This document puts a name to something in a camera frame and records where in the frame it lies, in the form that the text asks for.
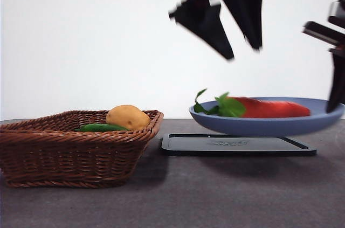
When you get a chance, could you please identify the orange carrot with green leaves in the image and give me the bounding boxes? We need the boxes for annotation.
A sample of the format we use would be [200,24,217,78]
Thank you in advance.
[194,88,311,119]

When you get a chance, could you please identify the blue round plate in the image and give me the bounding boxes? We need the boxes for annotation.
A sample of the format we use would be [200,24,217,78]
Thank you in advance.
[188,96,345,137]

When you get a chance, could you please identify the yellow-brown potato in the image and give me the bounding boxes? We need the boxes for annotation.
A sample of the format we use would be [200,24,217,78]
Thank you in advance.
[105,105,150,131]

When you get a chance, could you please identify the black flat tray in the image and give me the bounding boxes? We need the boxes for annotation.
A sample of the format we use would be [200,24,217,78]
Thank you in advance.
[161,133,317,156]

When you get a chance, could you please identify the green pepper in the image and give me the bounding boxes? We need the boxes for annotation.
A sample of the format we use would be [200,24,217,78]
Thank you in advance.
[74,123,130,132]

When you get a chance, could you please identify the brown wicker basket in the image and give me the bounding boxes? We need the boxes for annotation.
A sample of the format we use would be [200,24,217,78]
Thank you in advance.
[0,109,164,188]

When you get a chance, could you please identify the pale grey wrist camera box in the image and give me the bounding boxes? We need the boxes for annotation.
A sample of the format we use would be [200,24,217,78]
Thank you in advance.
[329,0,345,18]

